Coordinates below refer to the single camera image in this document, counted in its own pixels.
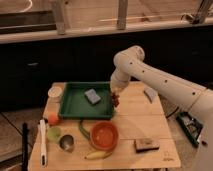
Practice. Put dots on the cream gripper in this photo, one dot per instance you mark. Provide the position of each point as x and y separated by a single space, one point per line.
117 89

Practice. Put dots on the dark red grape bunch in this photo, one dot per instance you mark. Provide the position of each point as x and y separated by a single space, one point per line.
115 99

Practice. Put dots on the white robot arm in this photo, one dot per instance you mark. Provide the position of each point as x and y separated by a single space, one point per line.
193 98

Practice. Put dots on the red bowl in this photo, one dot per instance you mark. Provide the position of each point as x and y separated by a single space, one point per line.
104 135

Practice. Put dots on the blue sponge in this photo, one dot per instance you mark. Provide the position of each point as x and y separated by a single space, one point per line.
92 96

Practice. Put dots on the grey folded cloth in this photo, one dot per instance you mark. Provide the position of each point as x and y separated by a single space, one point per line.
150 93

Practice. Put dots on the green plastic tray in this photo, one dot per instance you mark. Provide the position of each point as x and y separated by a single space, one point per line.
75 105

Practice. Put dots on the green chili pepper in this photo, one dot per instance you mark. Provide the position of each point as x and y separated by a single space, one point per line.
84 132

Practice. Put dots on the white small cup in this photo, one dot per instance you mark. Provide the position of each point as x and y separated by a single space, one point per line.
55 93

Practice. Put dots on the brown scouring sponge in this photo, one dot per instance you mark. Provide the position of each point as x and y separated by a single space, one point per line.
146 144

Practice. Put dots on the yellow banana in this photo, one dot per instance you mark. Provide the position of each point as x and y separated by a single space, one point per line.
97 155

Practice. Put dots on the orange tomato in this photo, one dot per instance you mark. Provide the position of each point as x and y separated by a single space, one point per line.
53 119

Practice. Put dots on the metal cup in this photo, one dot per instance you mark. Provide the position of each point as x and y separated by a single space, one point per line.
67 143

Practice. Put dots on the light green cup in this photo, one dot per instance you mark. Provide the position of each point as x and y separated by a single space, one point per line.
53 134

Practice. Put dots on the green bin with clutter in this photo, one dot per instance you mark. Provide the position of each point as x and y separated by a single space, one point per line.
191 127

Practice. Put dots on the black pole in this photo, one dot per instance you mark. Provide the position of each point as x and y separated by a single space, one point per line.
24 147

